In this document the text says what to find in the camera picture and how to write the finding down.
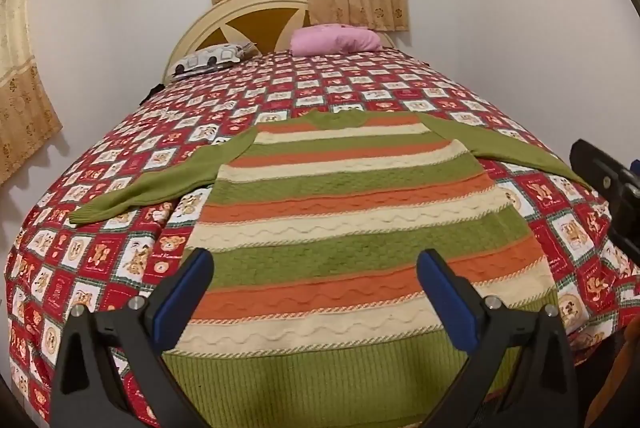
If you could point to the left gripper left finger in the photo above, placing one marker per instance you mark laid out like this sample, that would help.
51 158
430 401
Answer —
87 390

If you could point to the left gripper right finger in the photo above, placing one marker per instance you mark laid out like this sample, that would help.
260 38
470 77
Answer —
541 390

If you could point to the green orange cream striped sweater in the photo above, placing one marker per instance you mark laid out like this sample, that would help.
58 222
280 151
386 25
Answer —
315 316

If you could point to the red patchwork bear bedspread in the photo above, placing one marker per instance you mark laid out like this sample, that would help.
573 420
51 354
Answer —
56 264

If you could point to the beige side curtain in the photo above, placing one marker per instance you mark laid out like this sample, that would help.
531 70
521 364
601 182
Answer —
28 119

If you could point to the grey white patterned pillow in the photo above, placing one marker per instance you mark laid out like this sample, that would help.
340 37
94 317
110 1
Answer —
210 59

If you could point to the pink pillow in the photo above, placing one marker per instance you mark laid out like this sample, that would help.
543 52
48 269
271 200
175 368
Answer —
331 39

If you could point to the cream wooden headboard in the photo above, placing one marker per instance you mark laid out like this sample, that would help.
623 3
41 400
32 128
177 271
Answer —
269 24

